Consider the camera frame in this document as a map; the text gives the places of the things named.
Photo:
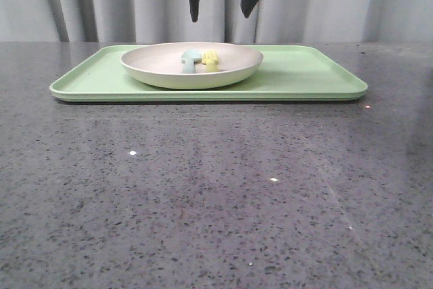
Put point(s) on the yellow plastic fork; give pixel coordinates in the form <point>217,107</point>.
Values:
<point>211,60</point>

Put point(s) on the cream round plate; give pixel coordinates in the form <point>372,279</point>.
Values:
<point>160,65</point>

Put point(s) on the teal plastic spoon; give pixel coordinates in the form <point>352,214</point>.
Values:
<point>189,59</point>

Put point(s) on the light green plastic tray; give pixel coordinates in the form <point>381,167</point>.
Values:
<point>287,73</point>

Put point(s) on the white pleated curtain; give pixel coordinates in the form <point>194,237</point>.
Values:
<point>271,21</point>

